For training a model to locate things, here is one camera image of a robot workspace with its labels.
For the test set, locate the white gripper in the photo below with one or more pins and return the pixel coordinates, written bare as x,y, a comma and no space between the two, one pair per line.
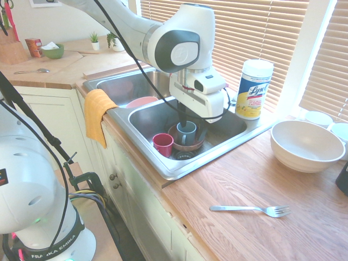
209,103

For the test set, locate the silver metal fork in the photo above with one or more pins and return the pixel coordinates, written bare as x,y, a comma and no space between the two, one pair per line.
236,208

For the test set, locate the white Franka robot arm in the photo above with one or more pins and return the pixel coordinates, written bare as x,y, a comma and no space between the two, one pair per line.
174,30

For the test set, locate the sink drain strainer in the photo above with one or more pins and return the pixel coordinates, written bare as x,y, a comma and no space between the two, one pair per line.
185,156

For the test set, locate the stainless steel double sink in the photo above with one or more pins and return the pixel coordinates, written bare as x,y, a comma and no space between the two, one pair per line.
231,127

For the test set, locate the grey-blue mug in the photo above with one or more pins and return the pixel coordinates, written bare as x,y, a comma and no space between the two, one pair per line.
190,136

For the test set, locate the brown wooden bowl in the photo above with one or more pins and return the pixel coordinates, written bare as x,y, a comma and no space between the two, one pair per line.
187,147

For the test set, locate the red plastic cup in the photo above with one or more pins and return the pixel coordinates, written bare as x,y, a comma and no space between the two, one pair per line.
163,146

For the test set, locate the pink plastic bowl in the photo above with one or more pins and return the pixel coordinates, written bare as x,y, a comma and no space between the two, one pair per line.
141,102

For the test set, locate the Lysol wipes canister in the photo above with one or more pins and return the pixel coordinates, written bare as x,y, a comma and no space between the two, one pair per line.
253,92

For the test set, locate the brass cabinet knob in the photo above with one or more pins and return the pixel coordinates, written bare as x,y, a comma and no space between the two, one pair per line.
117,186
112,177

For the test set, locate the yellow dish cloth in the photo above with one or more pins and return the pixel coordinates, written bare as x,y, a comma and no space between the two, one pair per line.
95,117

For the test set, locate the large white bowl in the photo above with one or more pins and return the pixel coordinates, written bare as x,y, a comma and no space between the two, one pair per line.
299,146

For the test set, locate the trailing potted plant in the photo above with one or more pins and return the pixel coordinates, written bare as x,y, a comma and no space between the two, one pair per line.
115,44

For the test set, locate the wide wooden window blind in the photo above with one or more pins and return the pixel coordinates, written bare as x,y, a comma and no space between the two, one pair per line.
258,32

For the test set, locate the dark green clamp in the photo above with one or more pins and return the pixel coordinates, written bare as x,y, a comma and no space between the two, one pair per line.
92,179

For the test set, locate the small white bowl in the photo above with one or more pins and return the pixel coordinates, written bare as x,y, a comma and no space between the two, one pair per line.
341,131
318,118

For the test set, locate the small potted plant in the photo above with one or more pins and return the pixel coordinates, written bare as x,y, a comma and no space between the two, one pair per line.
95,43

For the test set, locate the cream kitchen cabinet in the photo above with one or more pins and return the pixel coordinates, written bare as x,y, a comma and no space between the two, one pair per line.
54,122

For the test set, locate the narrow wooden window blind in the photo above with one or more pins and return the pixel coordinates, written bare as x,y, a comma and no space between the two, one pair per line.
331,68

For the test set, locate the green bowl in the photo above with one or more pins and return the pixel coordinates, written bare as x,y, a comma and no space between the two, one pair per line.
54,53

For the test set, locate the black appliance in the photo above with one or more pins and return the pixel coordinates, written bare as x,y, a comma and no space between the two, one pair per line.
343,179

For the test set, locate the silver metal spoon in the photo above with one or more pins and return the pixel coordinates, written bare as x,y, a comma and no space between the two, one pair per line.
40,70

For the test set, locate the white crumpled paper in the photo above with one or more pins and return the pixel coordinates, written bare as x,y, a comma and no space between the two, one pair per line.
49,46

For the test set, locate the black tripod pole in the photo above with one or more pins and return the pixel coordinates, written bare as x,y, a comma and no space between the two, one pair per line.
30,114

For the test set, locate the orange cardboard box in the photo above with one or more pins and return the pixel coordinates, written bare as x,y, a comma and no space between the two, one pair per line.
33,47

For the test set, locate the wooden knife block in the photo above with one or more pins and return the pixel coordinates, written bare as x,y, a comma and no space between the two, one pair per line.
11,51

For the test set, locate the pink wrist camera mount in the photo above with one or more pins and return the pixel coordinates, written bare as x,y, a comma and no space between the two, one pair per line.
188,88

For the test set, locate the white wall picture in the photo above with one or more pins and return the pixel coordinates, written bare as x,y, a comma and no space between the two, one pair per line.
44,2

